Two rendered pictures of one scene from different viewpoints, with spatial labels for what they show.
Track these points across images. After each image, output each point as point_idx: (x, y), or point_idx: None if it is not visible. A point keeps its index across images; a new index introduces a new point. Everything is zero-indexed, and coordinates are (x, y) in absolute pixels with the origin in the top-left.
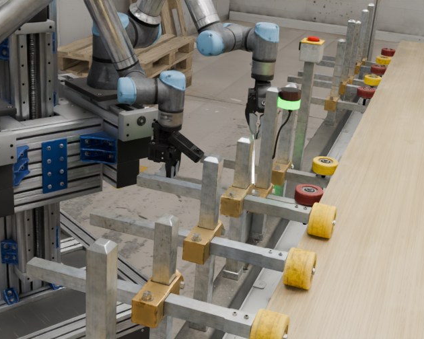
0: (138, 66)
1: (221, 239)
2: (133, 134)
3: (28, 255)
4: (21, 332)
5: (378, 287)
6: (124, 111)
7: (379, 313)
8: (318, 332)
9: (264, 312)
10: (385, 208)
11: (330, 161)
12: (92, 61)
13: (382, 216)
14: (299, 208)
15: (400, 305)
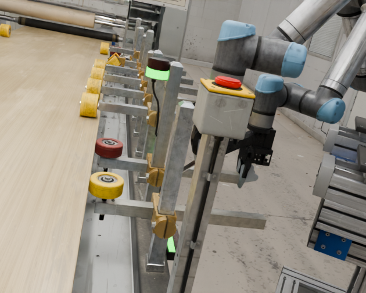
0: (317, 90)
1: (139, 91)
2: (316, 178)
3: (345, 292)
4: None
5: (47, 96)
6: (333, 157)
7: (48, 89)
8: (77, 87)
9: (101, 68)
10: (33, 133)
11: (100, 181)
12: None
13: (38, 127)
14: (107, 102)
15: (36, 90)
